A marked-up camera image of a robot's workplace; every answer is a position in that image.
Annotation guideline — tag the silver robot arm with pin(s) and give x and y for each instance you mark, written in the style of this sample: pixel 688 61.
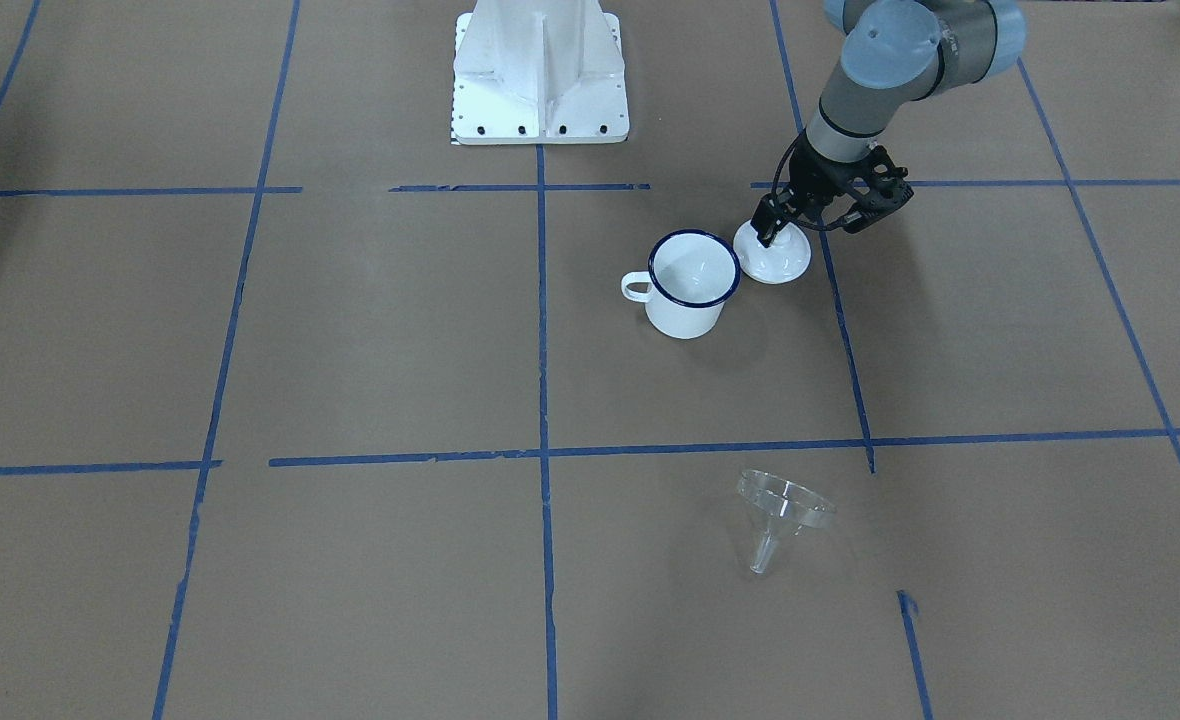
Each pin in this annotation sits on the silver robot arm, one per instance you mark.
pixel 896 52

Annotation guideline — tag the white mug lid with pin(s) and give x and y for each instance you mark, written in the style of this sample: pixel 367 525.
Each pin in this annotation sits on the white mug lid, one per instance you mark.
pixel 785 259

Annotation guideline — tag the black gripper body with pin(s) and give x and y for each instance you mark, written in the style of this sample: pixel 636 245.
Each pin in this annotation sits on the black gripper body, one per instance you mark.
pixel 808 181

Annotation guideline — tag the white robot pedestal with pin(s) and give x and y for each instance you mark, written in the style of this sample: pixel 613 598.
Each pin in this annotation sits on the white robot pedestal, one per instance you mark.
pixel 527 72

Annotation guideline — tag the white enamel mug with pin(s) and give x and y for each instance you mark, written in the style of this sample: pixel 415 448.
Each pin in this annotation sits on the white enamel mug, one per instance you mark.
pixel 691 274

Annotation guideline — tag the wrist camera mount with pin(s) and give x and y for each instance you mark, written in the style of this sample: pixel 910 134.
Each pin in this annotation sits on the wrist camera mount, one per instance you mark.
pixel 877 186

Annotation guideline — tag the clear plastic funnel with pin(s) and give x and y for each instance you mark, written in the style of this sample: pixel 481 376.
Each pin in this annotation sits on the clear plastic funnel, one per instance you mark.
pixel 781 508

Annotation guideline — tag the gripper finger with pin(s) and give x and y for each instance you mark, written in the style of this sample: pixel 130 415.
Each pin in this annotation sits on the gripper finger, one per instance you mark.
pixel 782 228
pixel 766 219

